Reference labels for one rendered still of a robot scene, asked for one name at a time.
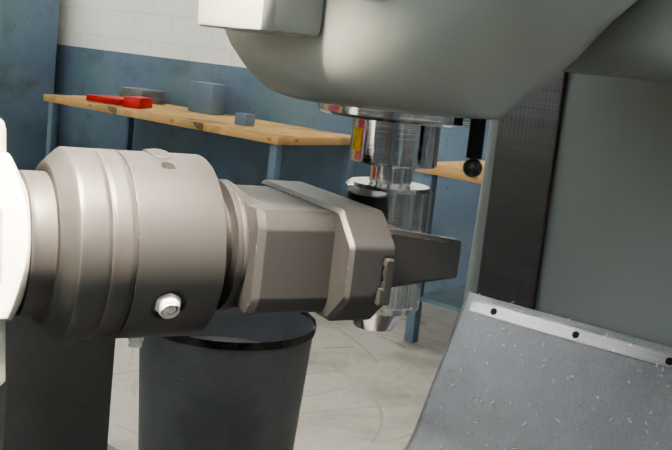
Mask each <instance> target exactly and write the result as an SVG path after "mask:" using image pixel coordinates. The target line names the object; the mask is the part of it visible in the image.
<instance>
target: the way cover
mask: <svg viewBox="0 0 672 450"><path fill-rule="evenodd" d="M476 307H478V308H477V309H476V311H475V308H476ZM520 310H523V313H521V311H520ZM505 317H506V318H505ZM477 318H478V319H477ZM504 318H505V320H504ZM475 319H477V320H476V321H475ZM568 320H569V319H566V318H563V317H559V316H555V315H552V314H548V313H544V312H541V311H537V310H533V309H530V308H526V307H522V306H519V305H515V304H511V303H508V302H504V301H501V300H497V299H493V298H490V297H486V296H482V295H480V296H479V295H478V294H475V293H471V292H468V291H467V293H466V296H465V299H464V301H463V304H462V306H461V309H460V312H459V314H458V317H457V320H456V322H455V325H454V327H453V330H452V333H451V335H450V338H449V340H448V343H447V346H446V348H445V351H444V353H443V356H442V359H441V361H440V364H439V367H438V369H437V372H436V374H435V377H434V380H433V382H432V385H431V387H430V390H429V393H428V395H427V398H426V400H425V403H424V406H423V408H422V411H421V414H420V416H419V419H418V421H417V424H416V426H415V429H414V431H413V433H412V435H411V438H410V440H409V441H408V443H407V445H406V447H405V449H404V450H467V449H466V447H467V448H468V450H504V449H505V448H507V450H672V347H668V346H665V345H661V344H657V343H654V342H650V341H646V340H643V339H639V338H636V337H632V336H628V335H625V334H621V333H617V332H614V331H610V330H606V329H603V328H599V327H595V326H592V325H588V324H584V323H581V322H577V321H574V320H570V321H568ZM501 328H505V329H501ZM501 330H502V331H503V333H502V331H501ZM511 331H512V332H511ZM509 332H511V333H510V334H509V335H507V334H508V333H509ZM607 333H608V336H606V337H605V338H604V337H603V336H604V335H605V334H607ZM491 334H493V336H491V337H488V335H491ZM543 342H544V343H545V344H544V345H542V343H543ZM514 343H516V345H517V346H518V347H517V348H516V347H515V346H514ZM502 344H504V345H506V347H504V346H502ZM628 344H632V346H628ZM466 346H468V349H466ZM625 347H626V348H627V349H625ZM475 348H477V351H476V352H474V351H475ZM613 349H614V351H615V352H613ZM520 354H522V356H521V355H520ZM524 359H525V362H524V365H523V361H524ZM544 359H546V360H545V361H543V360H544ZM487 361H488V363H489V364H486V362H487ZM656 363H657V364H658V367H655V366H656ZM666 364H667V365H670V367H666ZM543 365H545V366H544V367H542V366H543ZM461 367H463V371H462V372H461ZM662 367H664V369H663V372H662ZM637 369H638V370H640V371H642V372H641V373H640V372H638V371H637ZM492 371H493V372H494V373H495V375H493V373H492ZM657 374H659V375H660V374H662V375H663V377H662V378H661V376H660V377H658V376H657ZM570 375H573V376H574V377H571V379H570V380H569V379H566V377H570ZM552 379H554V384H553V382H552ZM628 380H629V381H630V384H629V383H628V382H627V381H628ZM454 383H455V385H453V386H451V384H454ZM665 385H670V387H665ZM498 387H499V390H498ZM487 389H490V391H488V392H486V391H485V390H487ZM480 394H481V396H480V398H479V395H480ZM597 396H599V398H598V399H597V398H596V397H597ZM472 397H474V398H473V399H471V400H469V399H470V398H472ZM475 399H478V400H479V401H476V400H475ZM480 400H483V403H482V402H480ZM494 400H495V401H496V402H494V403H492V404H493V405H494V406H495V407H494V406H493V405H492V404H491V403H490V402H492V401H494ZM510 400H512V404H511V405H510ZM535 401H536V404H537V405H536V404H535ZM580 402H582V403H581V404H580ZM530 403H532V404H531V405H530V406H529V404H530ZM468 404H469V405H470V406H471V407H472V408H470V407H468V406H467V405H468ZM440 406H441V407H442V409H440V408H439V407H440ZM593 408H595V410H593ZM650 412H652V414H651V413H650ZM488 413H489V417H488ZM536 413H539V416H538V415H537V414H536ZM497 417H498V418H500V419H497ZM628 417H629V418H630V419H631V420H632V423H630V422H629V420H628V419H627V418H628ZM477 418H478V419H477ZM557 418H558V419H559V421H560V422H561V423H559V422H558V421H557V420H556V419H557ZM610 418H612V419H611V421H609V420H610ZM475 419H477V420H475ZM473 421H477V422H479V423H475V422H473ZM526 421H527V422H528V423H527V424H525V425H524V426H523V425H522V424H523V423H524V422H526ZM645 422H647V424H648V426H646V424H645ZM534 428H535V429H536V430H534ZM576 428H578V430H577V431H575V429H576ZM645 429H647V431H648V433H647V432H646V430H645ZM466 431H468V432H470V433H471V431H474V433H471V434H468V433H467V432H466ZM486 431H489V433H490V435H488V433H487V432H486ZM444 436H445V438H444V439H443V438H442V437H444ZM513 439H515V440H514V441H513V442H512V440H513ZM656 442H657V443H658V444H656ZM486 443H487V444H488V445H489V446H487V445H486ZM495 444H497V446H495ZM440 445H442V448H440ZM460 445H461V446H462V447H461V448H460V447H459V446H460ZM430 446H433V447H434V448H431V447H430ZM590 446H591V447H590ZM589 447H590V448H589ZM511 448H516V449H511Z"/></svg>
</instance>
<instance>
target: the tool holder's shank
mask: <svg viewBox="0 0 672 450"><path fill-rule="evenodd" d="M412 173H413V169H403V168H393V167H384V166H377V165H371V164H370V173H369V180H370V182H373V183H376V184H381V185H388V186H400V187H405V186H410V185H411V182H412Z"/></svg>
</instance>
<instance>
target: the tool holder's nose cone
mask: <svg viewBox="0 0 672 450"><path fill-rule="evenodd" d="M400 318H401V316H377V315H373V316H372V317H371V318H370V319H368V320H352V321H353V324H354V325H355V326H356V327H358V328H361V329H364V330H368V331H376V332H385V331H390V330H392V329H393V328H394V327H395V325H396V324H397V322H398V321H399V319H400Z"/></svg>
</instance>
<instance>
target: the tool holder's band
mask: <svg viewBox="0 0 672 450"><path fill-rule="evenodd" d="M432 195H433V191H432V190H431V189H430V188H429V187H428V186H426V185H423V184H419V183H415V182H411V185H410V186H405V187H400V186H388V185H381V184H376V183H373V182H370V180H369V177H353V178H350V179H349V180H348V181H347V182H346V188H345V197H346V198H349V199H351V200H354V201H357V202H360V203H362V204H366V205H372V206H378V207H385V208H395V209H427V208H430V207H431V203H432Z"/></svg>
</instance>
